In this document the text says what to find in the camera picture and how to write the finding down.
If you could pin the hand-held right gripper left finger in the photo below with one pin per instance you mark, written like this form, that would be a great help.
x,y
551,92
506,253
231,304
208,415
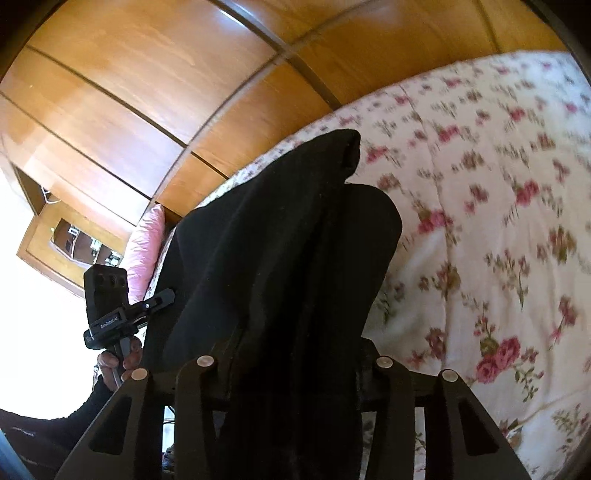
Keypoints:
x,y
198,392

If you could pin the floral bed blanket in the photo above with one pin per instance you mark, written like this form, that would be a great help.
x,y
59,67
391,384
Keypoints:
x,y
480,230

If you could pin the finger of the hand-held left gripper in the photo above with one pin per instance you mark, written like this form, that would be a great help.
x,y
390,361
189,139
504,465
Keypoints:
x,y
155,301

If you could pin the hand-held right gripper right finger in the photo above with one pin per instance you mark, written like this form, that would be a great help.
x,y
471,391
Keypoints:
x,y
392,392

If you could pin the pink pillow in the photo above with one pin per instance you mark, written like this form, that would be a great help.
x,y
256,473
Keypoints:
x,y
145,249

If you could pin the black pants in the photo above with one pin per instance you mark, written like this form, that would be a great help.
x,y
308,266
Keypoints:
x,y
286,286

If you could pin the person's left hand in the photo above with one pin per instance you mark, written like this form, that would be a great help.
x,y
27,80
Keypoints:
x,y
121,362

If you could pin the person's left forearm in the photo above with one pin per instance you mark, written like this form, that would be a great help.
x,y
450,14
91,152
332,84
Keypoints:
x,y
55,415

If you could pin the wooden framed mirror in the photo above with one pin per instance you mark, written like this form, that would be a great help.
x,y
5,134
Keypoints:
x,y
69,244

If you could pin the wooden wardrobe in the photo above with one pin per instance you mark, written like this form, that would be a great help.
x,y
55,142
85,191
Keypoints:
x,y
184,92

